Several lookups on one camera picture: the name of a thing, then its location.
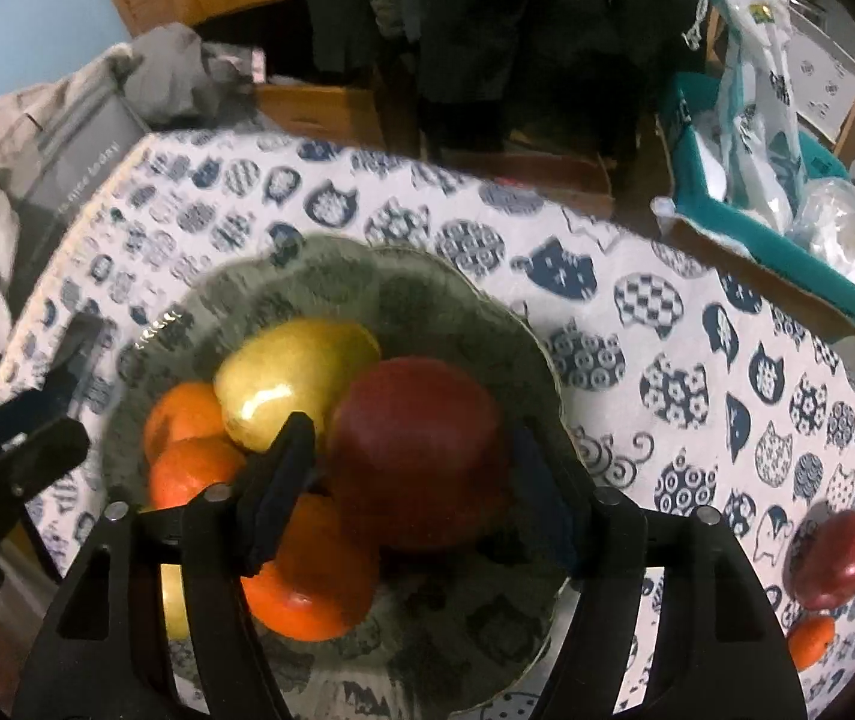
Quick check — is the teal plastic bin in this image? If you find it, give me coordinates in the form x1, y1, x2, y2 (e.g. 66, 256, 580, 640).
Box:
652, 71, 855, 320

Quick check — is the white cat print box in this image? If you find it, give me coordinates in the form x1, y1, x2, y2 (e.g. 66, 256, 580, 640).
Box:
785, 30, 855, 137

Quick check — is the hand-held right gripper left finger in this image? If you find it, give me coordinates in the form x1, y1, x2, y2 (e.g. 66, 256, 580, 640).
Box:
11, 411, 319, 720

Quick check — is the yellow pear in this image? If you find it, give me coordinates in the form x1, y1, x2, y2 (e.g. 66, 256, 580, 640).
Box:
213, 317, 383, 455
159, 562, 192, 642

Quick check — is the grey printed box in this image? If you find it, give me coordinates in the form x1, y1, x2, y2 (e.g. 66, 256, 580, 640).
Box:
7, 82, 151, 301

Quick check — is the clear plastic bag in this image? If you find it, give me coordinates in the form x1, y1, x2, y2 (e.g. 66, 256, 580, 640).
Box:
791, 178, 855, 293

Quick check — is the cat print tablecloth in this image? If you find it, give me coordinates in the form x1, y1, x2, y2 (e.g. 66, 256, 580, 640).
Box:
0, 127, 855, 720

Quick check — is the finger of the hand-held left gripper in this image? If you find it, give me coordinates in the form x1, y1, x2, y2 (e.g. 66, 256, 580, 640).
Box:
0, 313, 109, 428
0, 416, 91, 507

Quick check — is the small cardboard box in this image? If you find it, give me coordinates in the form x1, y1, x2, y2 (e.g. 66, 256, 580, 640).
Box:
254, 82, 387, 147

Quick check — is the flat cardboard box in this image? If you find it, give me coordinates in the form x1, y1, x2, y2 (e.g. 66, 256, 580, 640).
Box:
427, 148, 617, 220

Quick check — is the scalloped glass plate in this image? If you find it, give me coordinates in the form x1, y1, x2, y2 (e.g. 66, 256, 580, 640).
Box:
101, 240, 574, 717

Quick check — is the white printed plastic bag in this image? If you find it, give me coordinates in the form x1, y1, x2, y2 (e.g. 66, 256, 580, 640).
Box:
708, 0, 805, 235

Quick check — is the red apple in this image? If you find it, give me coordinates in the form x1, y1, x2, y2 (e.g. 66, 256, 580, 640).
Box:
783, 510, 855, 612
326, 356, 518, 552

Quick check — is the small tangerine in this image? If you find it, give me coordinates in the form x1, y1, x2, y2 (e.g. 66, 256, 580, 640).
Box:
149, 436, 250, 512
787, 615, 837, 672

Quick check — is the grey garment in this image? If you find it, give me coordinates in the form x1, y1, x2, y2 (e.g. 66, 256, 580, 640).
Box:
123, 22, 263, 128

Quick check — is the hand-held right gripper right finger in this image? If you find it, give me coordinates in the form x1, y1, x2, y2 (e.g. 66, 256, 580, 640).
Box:
513, 426, 811, 720

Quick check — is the large orange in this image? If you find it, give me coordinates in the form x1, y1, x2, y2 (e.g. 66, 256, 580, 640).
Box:
239, 491, 383, 642
143, 382, 227, 462

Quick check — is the black hanging coat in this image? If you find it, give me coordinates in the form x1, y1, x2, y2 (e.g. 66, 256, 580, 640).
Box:
296, 0, 706, 158

